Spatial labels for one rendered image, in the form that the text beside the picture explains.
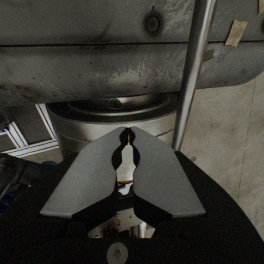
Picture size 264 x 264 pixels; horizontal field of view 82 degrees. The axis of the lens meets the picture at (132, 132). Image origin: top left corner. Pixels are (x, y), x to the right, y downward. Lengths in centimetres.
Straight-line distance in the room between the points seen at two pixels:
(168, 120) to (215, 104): 184
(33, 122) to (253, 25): 136
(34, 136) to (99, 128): 125
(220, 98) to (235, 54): 185
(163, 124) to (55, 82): 17
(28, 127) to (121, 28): 132
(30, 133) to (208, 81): 136
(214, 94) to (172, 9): 184
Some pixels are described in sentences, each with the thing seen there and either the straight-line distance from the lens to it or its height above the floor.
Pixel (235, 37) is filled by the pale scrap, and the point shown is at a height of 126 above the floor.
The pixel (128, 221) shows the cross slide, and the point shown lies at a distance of 95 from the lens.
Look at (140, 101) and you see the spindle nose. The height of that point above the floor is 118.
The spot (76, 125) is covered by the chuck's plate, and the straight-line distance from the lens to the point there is 26.
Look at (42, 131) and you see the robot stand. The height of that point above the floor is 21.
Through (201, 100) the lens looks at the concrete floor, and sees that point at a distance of 194.
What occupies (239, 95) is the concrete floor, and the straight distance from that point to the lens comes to 229.
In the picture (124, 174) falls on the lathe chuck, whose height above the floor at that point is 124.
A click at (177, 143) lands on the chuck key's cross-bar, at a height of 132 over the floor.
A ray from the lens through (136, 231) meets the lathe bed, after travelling 134.
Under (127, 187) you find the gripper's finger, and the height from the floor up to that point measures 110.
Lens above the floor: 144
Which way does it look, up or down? 58 degrees down
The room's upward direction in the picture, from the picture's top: 152 degrees clockwise
